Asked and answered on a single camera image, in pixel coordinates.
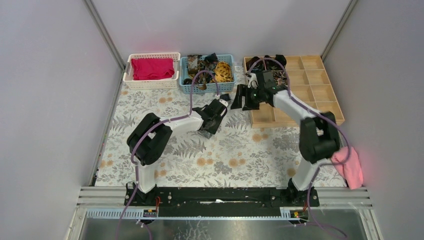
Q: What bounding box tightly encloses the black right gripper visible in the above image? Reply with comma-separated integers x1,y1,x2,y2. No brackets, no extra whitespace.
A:
229,84,264,112

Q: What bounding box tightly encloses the grey leaf pattern tie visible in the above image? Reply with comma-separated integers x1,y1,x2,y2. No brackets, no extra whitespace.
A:
197,93,233,140

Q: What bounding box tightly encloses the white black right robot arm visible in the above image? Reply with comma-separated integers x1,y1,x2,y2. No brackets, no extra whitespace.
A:
230,70,340,206

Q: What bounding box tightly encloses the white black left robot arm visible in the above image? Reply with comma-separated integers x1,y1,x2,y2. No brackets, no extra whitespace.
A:
126,99,229,206

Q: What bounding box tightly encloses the light blue plastic basket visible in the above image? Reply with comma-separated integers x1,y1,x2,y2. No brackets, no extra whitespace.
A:
179,54,236,94

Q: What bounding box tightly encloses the yellow patterned tie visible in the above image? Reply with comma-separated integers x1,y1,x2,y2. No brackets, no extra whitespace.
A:
210,61,234,83

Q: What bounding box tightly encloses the rolled dark red tie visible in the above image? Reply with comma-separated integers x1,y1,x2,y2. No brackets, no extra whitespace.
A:
246,56,265,73

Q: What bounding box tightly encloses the rolled black tie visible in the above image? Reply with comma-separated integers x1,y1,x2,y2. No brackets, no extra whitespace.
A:
264,54,287,71

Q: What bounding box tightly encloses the rolled multicolour tie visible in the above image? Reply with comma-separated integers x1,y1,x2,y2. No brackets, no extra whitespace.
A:
272,70,287,87

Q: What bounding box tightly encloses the dark navy red tie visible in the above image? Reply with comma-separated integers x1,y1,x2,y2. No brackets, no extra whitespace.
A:
198,53,219,84

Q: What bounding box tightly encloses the orange floral tie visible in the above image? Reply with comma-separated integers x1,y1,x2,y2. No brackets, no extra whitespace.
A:
182,55,207,90

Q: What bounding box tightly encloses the wooden compartment tray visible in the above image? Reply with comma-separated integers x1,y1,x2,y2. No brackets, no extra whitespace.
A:
249,55,345,129

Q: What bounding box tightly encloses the magenta cloth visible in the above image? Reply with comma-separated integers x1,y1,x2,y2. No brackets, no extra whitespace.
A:
131,58,175,81

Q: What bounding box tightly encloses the white plastic basket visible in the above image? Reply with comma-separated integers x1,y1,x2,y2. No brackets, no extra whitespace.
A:
122,52,181,90

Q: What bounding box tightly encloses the pink cloth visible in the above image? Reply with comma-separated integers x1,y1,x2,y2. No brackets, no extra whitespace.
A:
331,146,364,190

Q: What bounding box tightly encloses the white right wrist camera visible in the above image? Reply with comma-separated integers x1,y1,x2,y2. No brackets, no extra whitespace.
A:
246,73,259,89

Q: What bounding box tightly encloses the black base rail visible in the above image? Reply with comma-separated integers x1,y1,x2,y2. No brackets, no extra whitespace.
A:
124,184,320,218

